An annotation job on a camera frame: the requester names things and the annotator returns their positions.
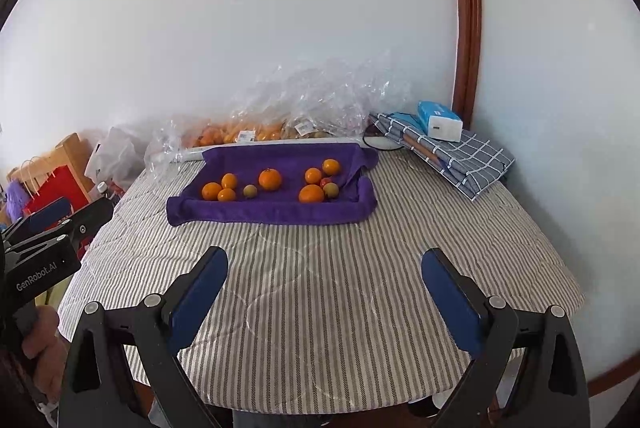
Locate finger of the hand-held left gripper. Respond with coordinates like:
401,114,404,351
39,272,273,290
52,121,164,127
2,197,116,255
0,197,73,239

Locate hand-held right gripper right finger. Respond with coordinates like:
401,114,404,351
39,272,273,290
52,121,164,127
421,247,592,428

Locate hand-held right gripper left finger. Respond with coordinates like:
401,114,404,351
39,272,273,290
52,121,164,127
57,245,236,428

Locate purple towel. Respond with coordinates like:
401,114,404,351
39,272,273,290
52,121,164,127
166,143,380,227

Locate orange with stem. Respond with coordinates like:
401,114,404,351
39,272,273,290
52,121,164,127
258,168,282,191

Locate large orange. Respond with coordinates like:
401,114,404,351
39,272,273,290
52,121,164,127
298,184,326,204

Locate person's left hand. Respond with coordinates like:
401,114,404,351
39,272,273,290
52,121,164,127
20,303,72,406

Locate red paper bag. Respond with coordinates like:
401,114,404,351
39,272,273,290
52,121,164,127
22,165,93,219

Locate purple plush cloth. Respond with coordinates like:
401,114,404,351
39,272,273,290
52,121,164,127
5,181,28,224

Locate white plastic bag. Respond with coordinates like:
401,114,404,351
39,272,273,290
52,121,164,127
84,127,146,189

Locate wooden chair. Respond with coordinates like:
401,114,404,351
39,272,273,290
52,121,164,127
10,132,96,189

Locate crumpled clear plastic bag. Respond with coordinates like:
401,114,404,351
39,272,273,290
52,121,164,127
144,113,236,171

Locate striped quilt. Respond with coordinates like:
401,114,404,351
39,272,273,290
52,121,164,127
57,143,586,411

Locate checked folded cloth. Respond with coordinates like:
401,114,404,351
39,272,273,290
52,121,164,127
369,111,517,201

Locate clear plastic bag of oranges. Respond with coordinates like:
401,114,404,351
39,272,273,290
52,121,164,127
285,53,416,140
227,78,301,144

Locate blue white tissue pack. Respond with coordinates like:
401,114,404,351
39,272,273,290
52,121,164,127
416,101,464,143

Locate black cable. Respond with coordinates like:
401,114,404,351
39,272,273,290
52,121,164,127
362,131,403,152

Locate wooden door frame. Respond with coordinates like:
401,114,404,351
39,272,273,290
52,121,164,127
447,0,483,129

